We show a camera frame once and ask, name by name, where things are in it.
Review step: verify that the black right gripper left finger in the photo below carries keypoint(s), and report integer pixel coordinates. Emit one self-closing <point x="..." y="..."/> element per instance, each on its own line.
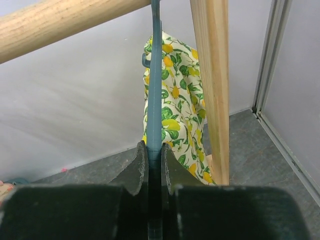
<point x="113" y="211"/>

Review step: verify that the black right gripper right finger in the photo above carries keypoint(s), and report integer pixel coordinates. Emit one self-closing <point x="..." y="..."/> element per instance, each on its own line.
<point x="195" y="211"/>

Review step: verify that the slate blue hanger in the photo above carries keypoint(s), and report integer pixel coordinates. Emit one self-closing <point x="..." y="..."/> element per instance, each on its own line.
<point x="154" y="129"/>

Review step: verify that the lemon print garment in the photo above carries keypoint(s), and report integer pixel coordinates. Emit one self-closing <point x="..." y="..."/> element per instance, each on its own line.
<point x="183" y="111"/>

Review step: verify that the teal laundry basket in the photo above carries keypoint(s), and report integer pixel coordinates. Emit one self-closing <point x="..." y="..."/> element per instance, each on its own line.
<point x="17" y="181"/>

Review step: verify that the floral pink cloth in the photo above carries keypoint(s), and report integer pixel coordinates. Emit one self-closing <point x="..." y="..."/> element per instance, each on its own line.
<point x="5" y="189"/>

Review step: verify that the wooden clothes rack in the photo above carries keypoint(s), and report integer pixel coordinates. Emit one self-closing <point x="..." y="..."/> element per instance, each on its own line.
<point x="50" y="21"/>

